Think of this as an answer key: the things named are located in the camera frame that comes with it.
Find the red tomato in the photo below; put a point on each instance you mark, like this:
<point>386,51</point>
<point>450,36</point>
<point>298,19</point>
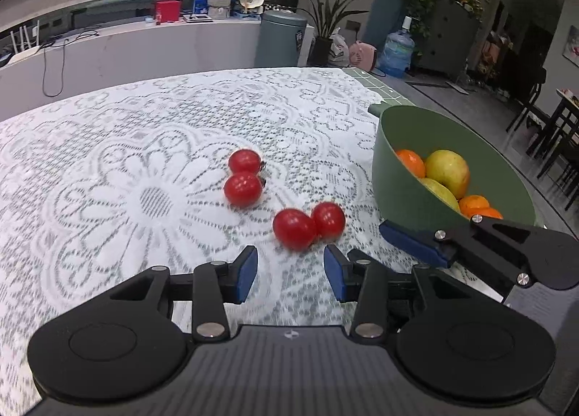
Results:
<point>243,189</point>
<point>294,228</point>
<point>328,220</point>
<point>245,161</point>

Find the white router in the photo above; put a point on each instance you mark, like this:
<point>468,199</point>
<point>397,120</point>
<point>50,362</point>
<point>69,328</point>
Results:
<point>25,54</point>

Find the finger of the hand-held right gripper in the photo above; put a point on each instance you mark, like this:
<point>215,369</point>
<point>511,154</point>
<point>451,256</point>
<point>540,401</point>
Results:
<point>407,240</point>
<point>543,237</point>

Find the white plastic bag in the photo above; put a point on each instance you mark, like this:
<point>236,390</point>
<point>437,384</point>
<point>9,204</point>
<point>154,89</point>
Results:
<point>338,50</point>

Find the small wall picture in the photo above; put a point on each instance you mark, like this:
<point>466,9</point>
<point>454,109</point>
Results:
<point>572,47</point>

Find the yellow-green apple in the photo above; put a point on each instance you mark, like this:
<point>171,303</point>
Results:
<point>448,171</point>

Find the blue water bottle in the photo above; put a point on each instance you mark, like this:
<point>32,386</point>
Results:
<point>398,51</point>

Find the red box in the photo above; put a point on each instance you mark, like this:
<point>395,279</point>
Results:
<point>168,11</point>

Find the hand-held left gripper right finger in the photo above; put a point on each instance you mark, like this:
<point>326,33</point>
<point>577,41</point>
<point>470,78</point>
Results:
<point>332,272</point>

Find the white marble television cabinet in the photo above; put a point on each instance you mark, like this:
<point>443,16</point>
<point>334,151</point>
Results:
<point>135,49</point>

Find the white lace tablecloth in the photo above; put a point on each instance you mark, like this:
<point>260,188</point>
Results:
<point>135,149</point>

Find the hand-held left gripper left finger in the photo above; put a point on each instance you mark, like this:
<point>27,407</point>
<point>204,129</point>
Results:
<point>248,272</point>

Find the grey trash can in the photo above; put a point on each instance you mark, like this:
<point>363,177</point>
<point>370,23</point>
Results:
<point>280,38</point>

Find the dark green cabinet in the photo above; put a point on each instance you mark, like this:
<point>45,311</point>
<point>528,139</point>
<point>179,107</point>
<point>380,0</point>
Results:
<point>448,40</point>

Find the green and orange mango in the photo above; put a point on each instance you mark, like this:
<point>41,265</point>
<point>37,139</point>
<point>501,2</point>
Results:
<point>438,196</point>

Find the blue box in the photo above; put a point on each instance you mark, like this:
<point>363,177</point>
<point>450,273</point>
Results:
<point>201,4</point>

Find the dark dining chair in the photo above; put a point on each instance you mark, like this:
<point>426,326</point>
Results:
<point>565,158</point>
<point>538,94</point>

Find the green checked mat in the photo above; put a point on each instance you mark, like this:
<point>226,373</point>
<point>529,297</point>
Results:
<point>366,81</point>

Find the potted plant with long leaves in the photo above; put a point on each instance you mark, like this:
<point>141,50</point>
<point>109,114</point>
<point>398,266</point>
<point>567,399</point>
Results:
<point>322,51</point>

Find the orange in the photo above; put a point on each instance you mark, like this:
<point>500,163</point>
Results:
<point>491,213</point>
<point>409,162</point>
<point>472,203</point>

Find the green bowl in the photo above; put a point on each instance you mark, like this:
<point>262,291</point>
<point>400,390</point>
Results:
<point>407,203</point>

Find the dark dining table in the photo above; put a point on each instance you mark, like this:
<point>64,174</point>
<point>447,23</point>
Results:
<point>571,106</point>

